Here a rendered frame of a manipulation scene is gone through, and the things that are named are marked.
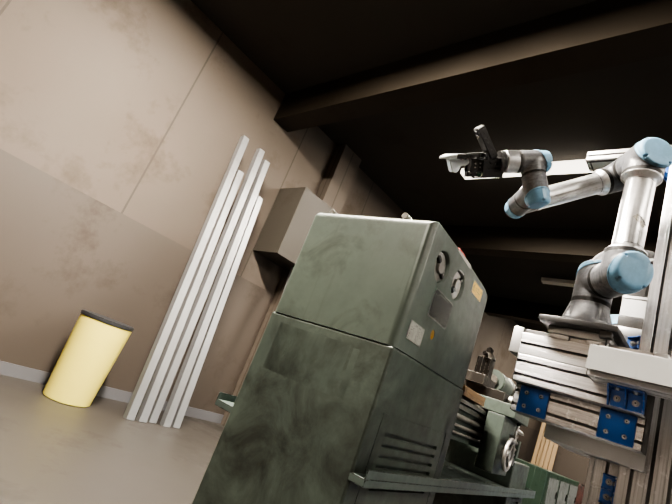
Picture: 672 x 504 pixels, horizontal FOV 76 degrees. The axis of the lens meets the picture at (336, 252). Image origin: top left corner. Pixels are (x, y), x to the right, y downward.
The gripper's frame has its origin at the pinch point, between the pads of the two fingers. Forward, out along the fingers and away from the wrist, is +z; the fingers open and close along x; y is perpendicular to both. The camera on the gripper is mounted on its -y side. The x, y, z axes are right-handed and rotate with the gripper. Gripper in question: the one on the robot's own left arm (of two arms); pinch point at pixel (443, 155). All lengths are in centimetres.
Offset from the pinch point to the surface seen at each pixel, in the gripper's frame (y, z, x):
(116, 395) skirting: 182, 195, 167
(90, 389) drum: 149, 188, 119
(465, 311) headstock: 53, -10, -3
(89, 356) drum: 127, 187, 122
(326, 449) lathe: 74, 41, -44
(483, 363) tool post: 107, -46, 59
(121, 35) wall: -85, 181, 216
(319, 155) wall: 5, 31, 339
